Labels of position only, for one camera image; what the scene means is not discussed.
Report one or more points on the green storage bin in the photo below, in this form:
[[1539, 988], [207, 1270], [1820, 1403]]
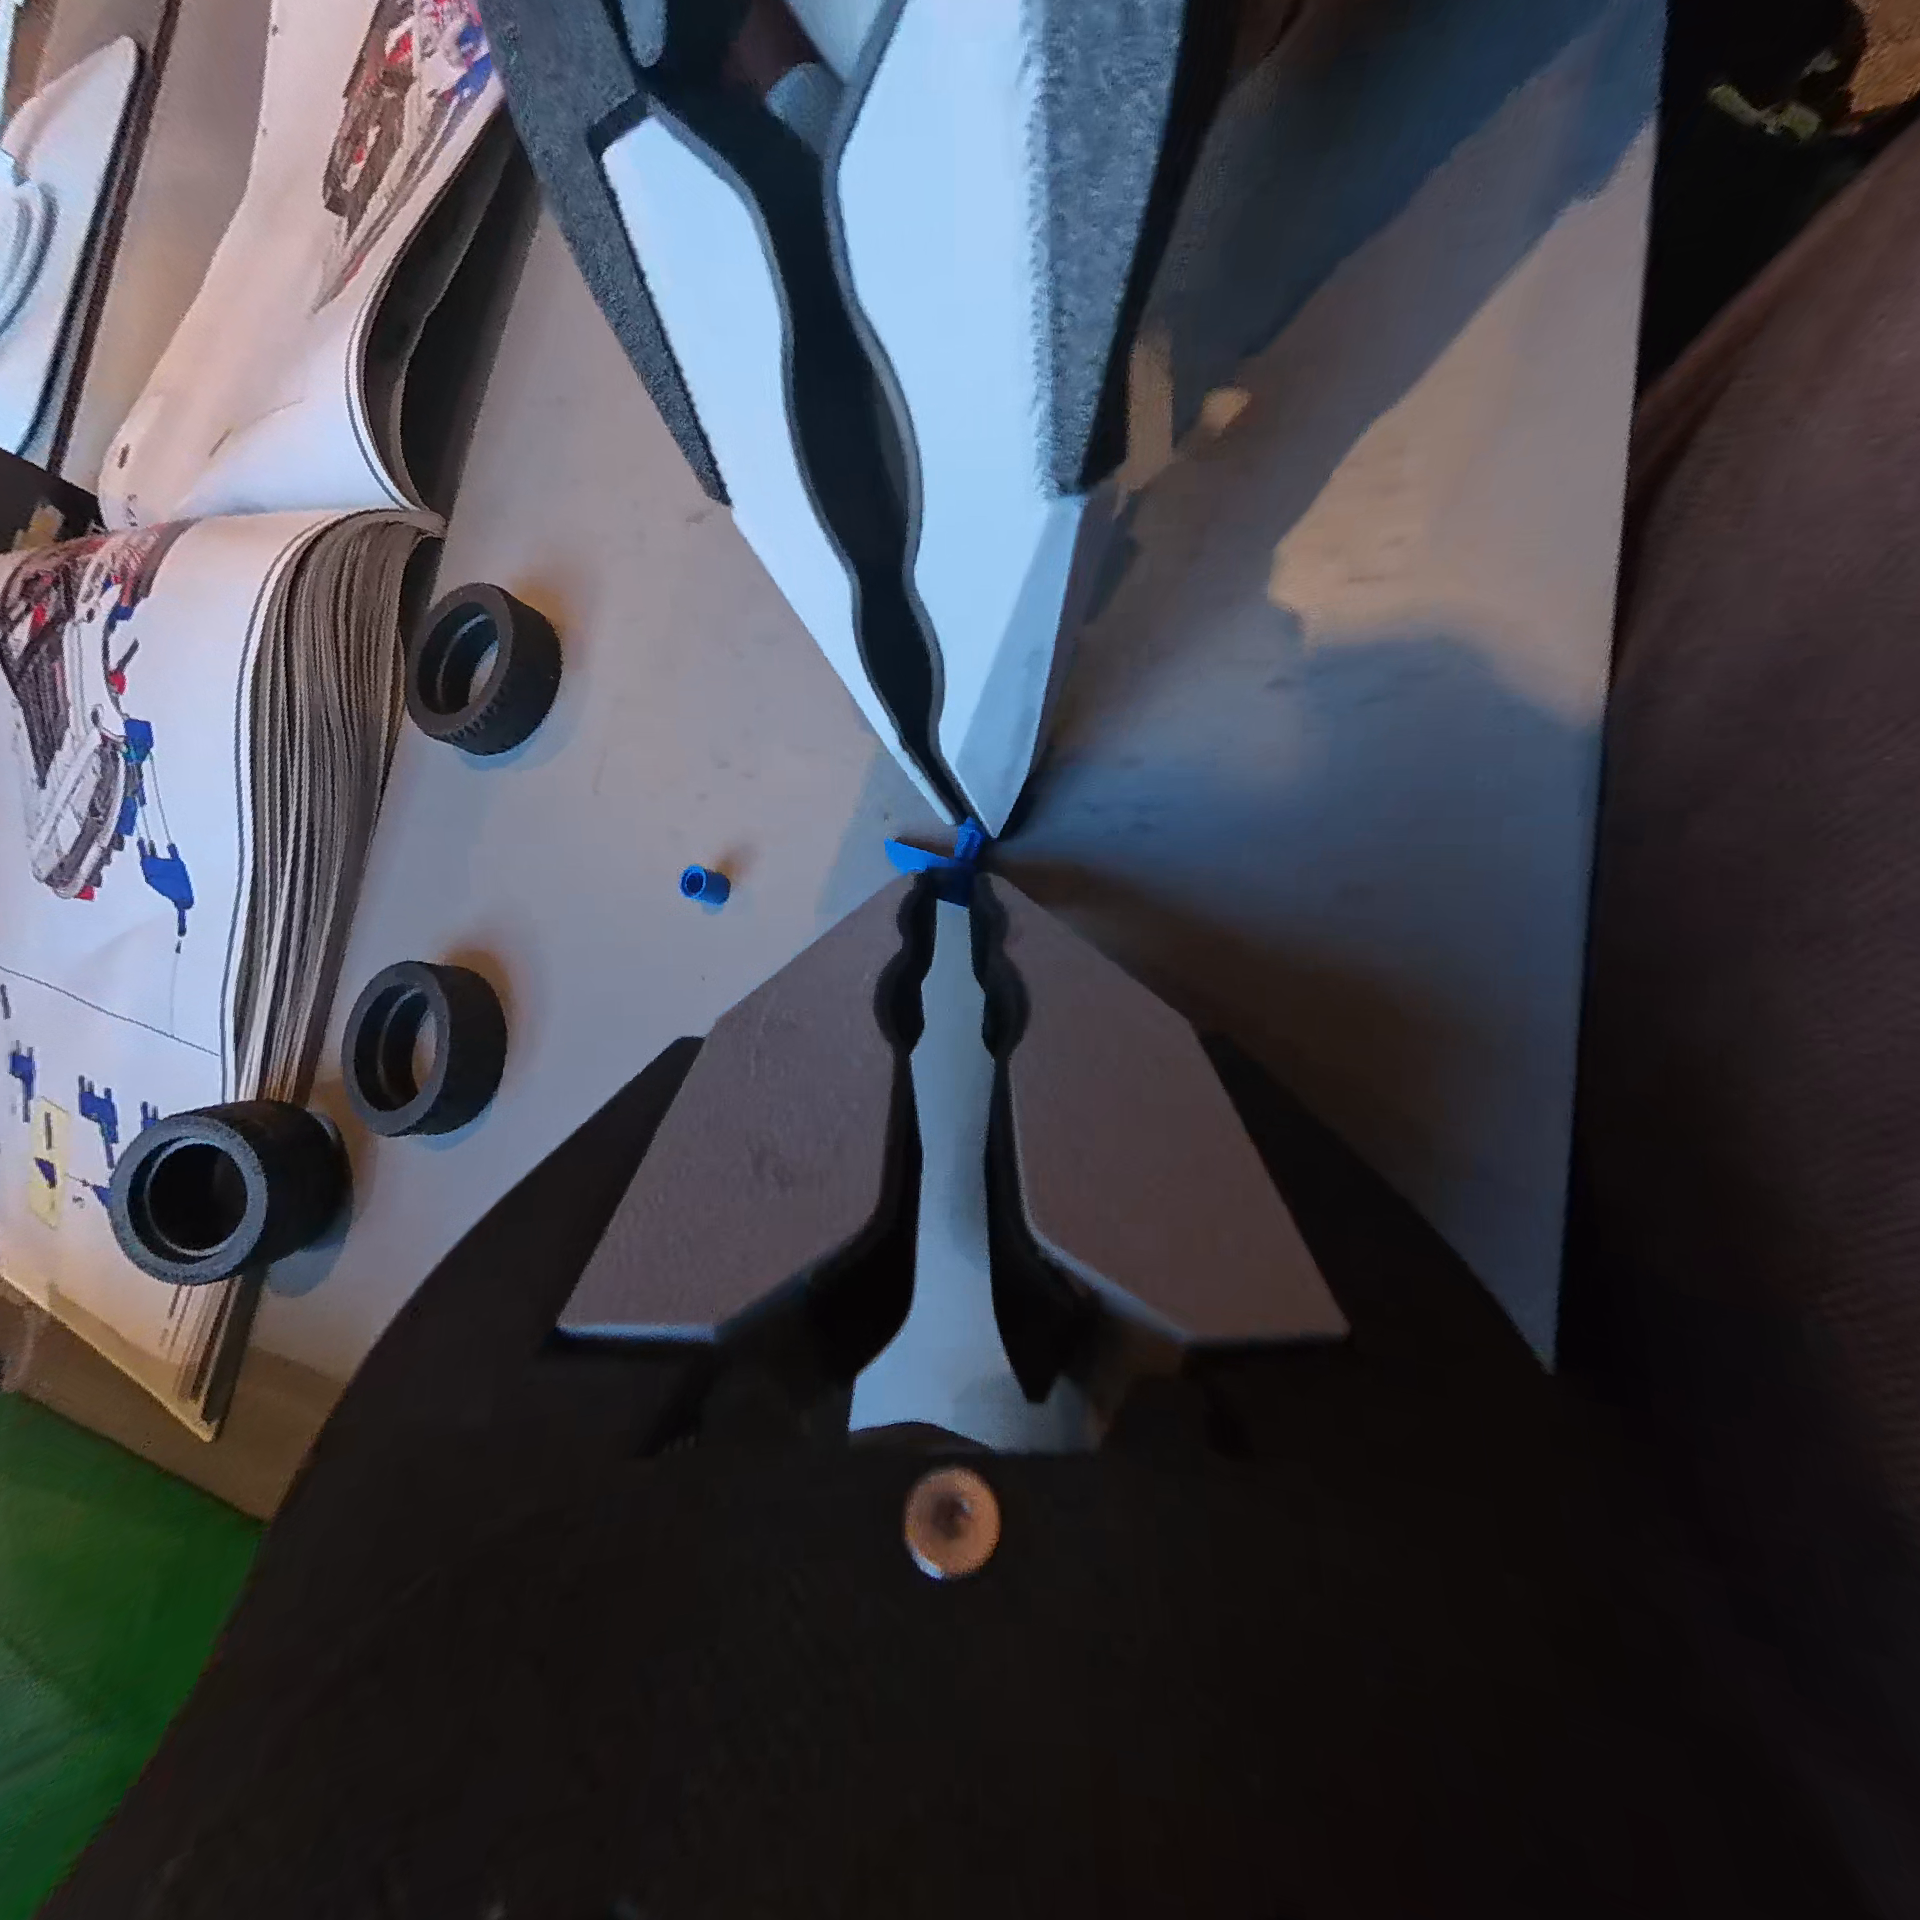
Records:
[[89, 1620]]

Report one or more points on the grey desk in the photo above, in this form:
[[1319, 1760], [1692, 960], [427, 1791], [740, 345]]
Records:
[[676, 523]]

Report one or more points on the blue pin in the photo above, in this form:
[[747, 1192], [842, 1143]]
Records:
[[963, 862]]

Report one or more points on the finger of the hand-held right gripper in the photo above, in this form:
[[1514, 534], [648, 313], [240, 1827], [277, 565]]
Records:
[[706, 299], [975, 376]]

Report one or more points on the white stand base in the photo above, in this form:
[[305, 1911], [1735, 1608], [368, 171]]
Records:
[[60, 148]]

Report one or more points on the blue bush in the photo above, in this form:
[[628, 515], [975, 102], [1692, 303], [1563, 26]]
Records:
[[706, 881]]

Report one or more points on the open instruction booklet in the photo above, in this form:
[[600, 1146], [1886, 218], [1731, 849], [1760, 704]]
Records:
[[193, 674]]

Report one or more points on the black toy tyre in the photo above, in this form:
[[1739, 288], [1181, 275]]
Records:
[[299, 1184], [523, 667], [464, 1051]]

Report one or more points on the person's black trousers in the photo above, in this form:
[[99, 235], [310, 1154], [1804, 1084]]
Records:
[[1693, 225]]

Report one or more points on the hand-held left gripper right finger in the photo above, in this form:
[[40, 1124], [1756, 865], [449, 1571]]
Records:
[[1171, 1184]]

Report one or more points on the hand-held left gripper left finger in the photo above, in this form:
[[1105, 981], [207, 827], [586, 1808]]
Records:
[[734, 1184]]

